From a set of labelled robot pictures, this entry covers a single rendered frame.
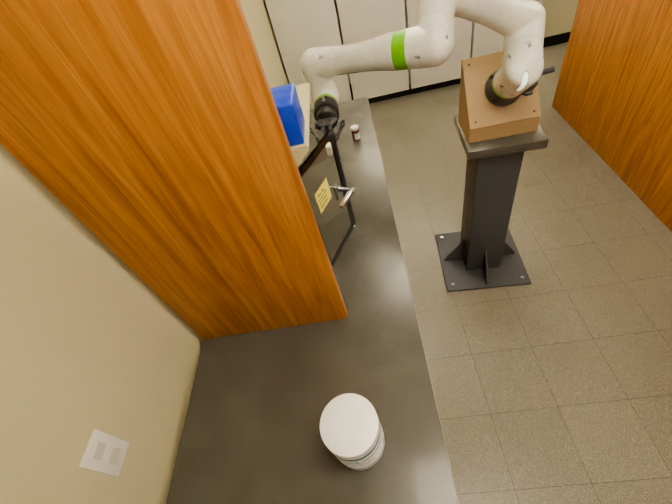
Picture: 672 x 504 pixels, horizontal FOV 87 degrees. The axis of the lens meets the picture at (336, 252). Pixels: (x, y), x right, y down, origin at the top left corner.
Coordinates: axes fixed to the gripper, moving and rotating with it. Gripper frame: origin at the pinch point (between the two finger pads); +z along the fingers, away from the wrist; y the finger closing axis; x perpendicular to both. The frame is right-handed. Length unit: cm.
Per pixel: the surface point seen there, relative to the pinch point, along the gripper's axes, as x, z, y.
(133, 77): -46, 45, -21
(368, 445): 19, 85, 3
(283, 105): -32.1, 35.6, -2.1
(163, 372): 23, 61, -54
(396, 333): 34, 52, 12
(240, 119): -36, 45, -8
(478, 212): 77, -34, 64
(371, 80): 101, -274, 29
